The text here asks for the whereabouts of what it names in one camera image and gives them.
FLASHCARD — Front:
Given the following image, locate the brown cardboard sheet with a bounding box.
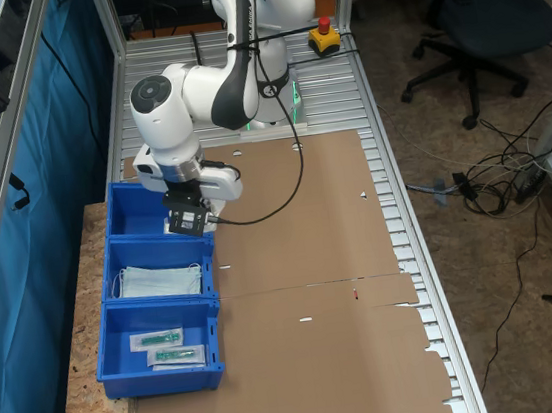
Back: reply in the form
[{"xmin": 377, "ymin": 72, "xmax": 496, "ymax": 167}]
[
  {"xmin": 117, "ymin": 122, "xmax": 421, "ymax": 338},
  {"xmin": 98, "ymin": 266, "xmax": 457, "ymax": 413}
]

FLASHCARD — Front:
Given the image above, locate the blue plastic bin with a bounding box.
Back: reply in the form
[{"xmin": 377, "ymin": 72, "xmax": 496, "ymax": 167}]
[
  {"xmin": 87, "ymin": 288, "xmax": 230, "ymax": 406},
  {"xmin": 100, "ymin": 169, "xmax": 217, "ymax": 246},
  {"xmin": 94, "ymin": 224, "xmax": 221, "ymax": 312}
]

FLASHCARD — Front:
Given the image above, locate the pale surgical masks stack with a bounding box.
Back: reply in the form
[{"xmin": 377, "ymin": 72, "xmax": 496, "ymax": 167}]
[{"xmin": 107, "ymin": 256, "xmax": 207, "ymax": 306}]

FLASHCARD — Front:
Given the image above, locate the green syringe packet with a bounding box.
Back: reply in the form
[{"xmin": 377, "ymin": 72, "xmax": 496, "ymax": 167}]
[
  {"xmin": 127, "ymin": 326, "xmax": 188, "ymax": 355},
  {"xmin": 145, "ymin": 342, "xmax": 210, "ymax": 374}
]

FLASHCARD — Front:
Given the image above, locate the yellow red emergency stop button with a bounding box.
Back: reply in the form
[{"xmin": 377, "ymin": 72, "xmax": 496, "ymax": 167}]
[{"xmin": 304, "ymin": 13, "xmax": 344, "ymax": 60}]

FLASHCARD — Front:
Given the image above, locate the black curtain clip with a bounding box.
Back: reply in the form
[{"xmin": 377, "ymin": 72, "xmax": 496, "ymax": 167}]
[{"xmin": 5, "ymin": 170, "xmax": 35, "ymax": 213}]

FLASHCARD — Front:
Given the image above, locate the black power adapter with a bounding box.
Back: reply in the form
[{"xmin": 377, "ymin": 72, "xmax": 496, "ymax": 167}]
[{"xmin": 450, "ymin": 168, "xmax": 479, "ymax": 205}]

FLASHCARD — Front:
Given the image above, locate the black floor power strip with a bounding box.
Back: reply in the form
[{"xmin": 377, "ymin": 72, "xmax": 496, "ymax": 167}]
[{"xmin": 509, "ymin": 166, "xmax": 552, "ymax": 205}]

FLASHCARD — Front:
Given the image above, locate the dark office chair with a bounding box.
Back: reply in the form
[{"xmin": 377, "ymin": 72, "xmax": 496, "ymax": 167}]
[{"xmin": 388, "ymin": 0, "xmax": 552, "ymax": 139}]

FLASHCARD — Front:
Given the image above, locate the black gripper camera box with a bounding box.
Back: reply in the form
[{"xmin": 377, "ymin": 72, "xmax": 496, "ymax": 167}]
[{"xmin": 161, "ymin": 186, "xmax": 213, "ymax": 242}]

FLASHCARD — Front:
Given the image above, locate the black camera cable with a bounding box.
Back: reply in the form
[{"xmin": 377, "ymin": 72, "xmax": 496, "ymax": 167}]
[{"xmin": 181, "ymin": 27, "xmax": 316, "ymax": 231}]

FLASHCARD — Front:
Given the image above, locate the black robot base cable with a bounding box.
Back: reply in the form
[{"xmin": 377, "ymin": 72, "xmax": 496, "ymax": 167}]
[{"xmin": 188, "ymin": 27, "xmax": 211, "ymax": 73}]

